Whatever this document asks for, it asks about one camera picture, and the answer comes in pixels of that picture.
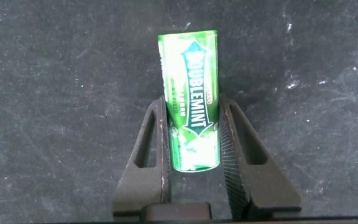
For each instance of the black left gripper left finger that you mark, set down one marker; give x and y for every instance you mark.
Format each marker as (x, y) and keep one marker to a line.
(154, 180)

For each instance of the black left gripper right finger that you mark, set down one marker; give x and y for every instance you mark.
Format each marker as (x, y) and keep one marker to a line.
(253, 186)

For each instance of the green chewing gum pack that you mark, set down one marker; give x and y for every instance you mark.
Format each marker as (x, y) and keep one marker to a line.
(191, 102)

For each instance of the black table cloth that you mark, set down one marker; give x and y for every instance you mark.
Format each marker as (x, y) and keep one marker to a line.
(57, 93)

